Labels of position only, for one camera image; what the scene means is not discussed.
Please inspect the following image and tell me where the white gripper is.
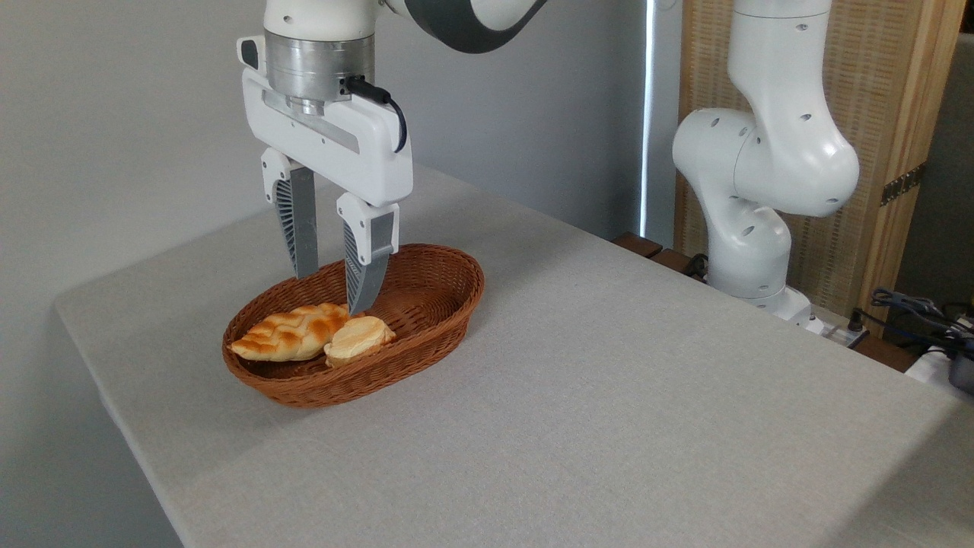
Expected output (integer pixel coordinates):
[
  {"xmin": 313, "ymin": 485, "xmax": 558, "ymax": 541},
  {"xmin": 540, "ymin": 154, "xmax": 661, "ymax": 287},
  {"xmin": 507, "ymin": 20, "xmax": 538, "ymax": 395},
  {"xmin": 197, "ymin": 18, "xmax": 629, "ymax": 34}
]
[{"xmin": 237, "ymin": 36, "xmax": 414, "ymax": 315}]

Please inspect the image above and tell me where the braided golden bread loaf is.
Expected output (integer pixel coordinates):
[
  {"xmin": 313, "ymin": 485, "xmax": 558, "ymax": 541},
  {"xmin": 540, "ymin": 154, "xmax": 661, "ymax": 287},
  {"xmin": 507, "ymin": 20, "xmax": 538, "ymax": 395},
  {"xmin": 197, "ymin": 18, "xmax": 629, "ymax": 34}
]
[{"xmin": 228, "ymin": 303, "xmax": 352, "ymax": 362}]

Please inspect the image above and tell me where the round pale bread roll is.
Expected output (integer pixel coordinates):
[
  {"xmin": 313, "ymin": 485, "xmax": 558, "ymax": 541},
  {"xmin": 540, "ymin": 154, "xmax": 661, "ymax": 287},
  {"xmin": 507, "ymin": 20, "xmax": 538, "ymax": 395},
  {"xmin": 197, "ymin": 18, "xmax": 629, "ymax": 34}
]
[{"xmin": 323, "ymin": 315, "xmax": 396, "ymax": 368}]

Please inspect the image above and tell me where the brown wicker basket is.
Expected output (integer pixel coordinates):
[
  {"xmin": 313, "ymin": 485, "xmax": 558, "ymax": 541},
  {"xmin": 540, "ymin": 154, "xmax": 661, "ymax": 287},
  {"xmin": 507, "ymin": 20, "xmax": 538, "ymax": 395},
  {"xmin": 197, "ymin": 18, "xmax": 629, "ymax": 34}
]
[{"xmin": 222, "ymin": 244, "xmax": 485, "ymax": 409}]

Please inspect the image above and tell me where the wooden rattan folding screen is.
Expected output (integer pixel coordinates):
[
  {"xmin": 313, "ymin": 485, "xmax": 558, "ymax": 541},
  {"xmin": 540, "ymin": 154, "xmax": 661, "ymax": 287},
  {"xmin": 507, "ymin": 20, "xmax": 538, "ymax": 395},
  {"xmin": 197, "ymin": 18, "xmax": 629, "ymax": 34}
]
[{"xmin": 676, "ymin": 0, "xmax": 967, "ymax": 336}]

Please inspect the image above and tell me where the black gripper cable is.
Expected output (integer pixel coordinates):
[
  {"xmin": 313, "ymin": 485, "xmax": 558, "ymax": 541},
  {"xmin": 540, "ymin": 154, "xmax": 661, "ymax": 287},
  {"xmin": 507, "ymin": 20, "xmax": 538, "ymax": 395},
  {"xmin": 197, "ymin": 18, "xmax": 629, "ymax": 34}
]
[{"xmin": 346, "ymin": 75, "xmax": 409, "ymax": 153}]

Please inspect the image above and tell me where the bundle of black cables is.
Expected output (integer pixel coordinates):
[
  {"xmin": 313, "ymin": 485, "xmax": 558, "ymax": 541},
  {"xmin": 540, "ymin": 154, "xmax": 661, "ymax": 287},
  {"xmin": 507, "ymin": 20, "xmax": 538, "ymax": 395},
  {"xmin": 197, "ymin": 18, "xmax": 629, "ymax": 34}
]
[{"xmin": 851, "ymin": 288, "xmax": 974, "ymax": 358}]

